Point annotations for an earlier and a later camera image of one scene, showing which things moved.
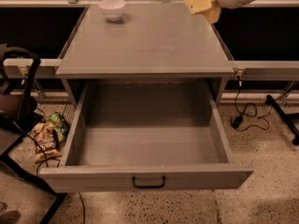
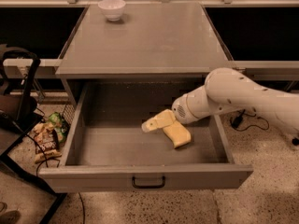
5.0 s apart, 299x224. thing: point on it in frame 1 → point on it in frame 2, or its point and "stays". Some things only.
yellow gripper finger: x=212 y=12 → x=177 y=134
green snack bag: x=62 y=125 stays
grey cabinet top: x=150 y=42 stays
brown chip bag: x=47 y=140 stays
